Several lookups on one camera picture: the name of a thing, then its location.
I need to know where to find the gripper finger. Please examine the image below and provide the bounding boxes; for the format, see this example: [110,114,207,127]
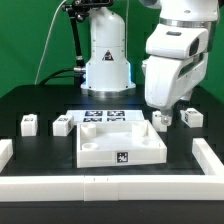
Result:
[161,113,173,126]

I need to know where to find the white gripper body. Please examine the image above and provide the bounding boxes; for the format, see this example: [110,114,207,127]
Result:
[144,24,208,114]

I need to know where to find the white square tabletop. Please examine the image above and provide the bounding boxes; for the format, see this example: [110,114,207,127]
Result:
[76,120,167,168]

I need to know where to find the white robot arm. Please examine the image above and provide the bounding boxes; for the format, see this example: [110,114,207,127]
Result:
[84,0,220,126]

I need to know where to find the white U-shaped obstacle fence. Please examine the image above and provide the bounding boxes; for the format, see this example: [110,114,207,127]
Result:
[0,138,224,202]

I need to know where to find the white marker plate with tags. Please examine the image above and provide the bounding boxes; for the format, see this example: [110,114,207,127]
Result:
[66,110,144,124]

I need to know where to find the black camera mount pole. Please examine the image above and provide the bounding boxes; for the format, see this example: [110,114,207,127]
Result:
[62,0,114,67]

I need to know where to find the black cable bundle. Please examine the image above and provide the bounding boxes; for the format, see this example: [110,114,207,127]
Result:
[38,66,88,86]

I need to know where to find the white thin cable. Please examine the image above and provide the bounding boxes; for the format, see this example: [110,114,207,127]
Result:
[34,0,68,85]

